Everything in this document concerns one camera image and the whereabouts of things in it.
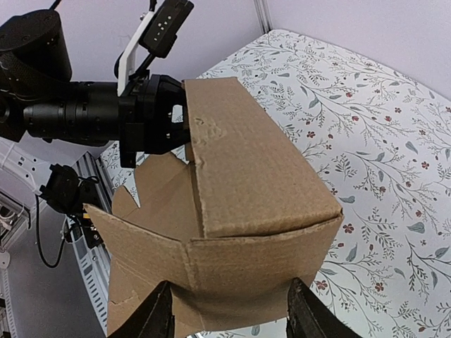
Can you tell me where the aluminium front rail frame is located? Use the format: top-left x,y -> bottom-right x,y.
1,170 -> 111,337

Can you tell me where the left aluminium frame post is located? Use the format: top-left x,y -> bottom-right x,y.
253,0 -> 273,34

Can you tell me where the floral patterned table mat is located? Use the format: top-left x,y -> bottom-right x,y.
98,28 -> 451,338

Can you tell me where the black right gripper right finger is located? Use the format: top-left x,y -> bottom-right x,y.
285,277 -> 361,338

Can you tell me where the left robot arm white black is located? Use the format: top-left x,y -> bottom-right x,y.
1,1 -> 193,195

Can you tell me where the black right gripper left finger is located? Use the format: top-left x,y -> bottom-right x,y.
109,281 -> 175,338

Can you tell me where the brown cardboard paper box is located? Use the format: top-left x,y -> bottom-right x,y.
86,77 -> 343,337

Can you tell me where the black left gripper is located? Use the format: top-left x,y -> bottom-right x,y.
118,75 -> 187,168

